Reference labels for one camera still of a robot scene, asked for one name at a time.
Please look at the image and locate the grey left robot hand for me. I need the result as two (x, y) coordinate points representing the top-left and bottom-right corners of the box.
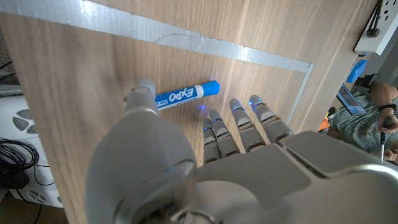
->
(85, 77), (398, 224)

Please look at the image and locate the blue Expo marker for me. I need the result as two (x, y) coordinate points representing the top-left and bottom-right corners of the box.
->
(154, 80), (221, 111)

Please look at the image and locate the black grabber stick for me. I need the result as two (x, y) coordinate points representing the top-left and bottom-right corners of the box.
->
(379, 115), (393, 164)

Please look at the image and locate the seated person green t-shirt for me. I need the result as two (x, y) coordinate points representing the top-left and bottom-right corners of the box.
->
(331, 81), (398, 162)

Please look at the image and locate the black laptop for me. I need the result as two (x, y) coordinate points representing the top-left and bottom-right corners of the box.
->
(336, 83), (363, 116)

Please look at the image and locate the blue box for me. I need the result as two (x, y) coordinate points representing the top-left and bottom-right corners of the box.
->
(346, 58), (368, 84)

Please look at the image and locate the grey tape outline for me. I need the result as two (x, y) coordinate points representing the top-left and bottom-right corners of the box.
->
(0, 0), (315, 125)

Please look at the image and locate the white power strip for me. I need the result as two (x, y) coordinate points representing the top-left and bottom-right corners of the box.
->
(354, 0), (398, 57)

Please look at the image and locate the white robot torso base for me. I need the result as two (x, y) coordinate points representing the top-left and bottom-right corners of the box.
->
(0, 95), (65, 208)

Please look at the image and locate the black floor cable bundle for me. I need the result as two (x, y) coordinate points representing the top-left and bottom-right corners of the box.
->
(0, 138), (55, 190)

